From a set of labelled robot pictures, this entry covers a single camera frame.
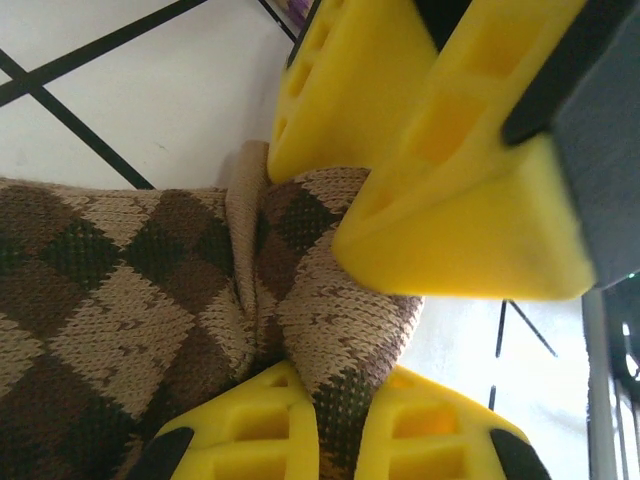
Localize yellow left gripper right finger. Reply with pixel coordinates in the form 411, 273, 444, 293
352, 364, 554, 480

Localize brown green argyle sock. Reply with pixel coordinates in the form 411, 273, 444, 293
0, 139, 426, 480

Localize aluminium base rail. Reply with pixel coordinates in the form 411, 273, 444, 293
582, 287, 640, 480

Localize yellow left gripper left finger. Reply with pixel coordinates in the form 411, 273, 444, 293
142, 360, 321, 480

